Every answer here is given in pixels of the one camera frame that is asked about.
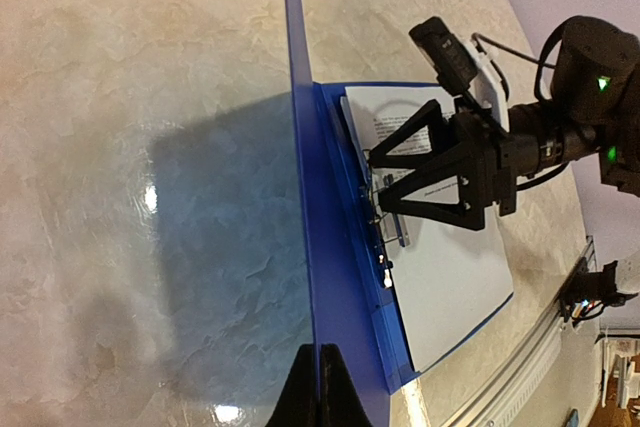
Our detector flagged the folder metal clip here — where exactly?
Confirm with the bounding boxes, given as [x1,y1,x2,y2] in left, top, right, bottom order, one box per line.
[360,148,410,290]

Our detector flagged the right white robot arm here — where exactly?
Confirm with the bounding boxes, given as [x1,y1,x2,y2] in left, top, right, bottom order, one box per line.
[368,16,639,231]

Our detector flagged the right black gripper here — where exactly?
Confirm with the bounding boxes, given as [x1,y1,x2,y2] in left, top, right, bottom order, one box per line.
[368,100,517,231]

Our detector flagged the blue file folder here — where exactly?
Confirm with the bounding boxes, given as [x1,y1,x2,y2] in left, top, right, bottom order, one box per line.
[280,0,516,427]

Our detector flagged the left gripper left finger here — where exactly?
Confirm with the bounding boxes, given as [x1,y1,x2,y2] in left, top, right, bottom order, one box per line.
[267,344,318,427]

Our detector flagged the aluminium front rail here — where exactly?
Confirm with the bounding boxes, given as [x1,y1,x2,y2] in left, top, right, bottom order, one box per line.
[439,234,599,427]

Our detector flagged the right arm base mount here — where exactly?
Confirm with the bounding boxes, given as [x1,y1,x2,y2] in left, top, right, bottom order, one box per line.
[559,252,639,327]

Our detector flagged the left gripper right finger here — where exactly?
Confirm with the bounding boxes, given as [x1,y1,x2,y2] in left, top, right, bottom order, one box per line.
[319,344,371,427]

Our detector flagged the white paper sheet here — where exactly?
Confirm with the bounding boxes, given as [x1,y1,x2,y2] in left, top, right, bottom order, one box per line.
[333,84,514,391]

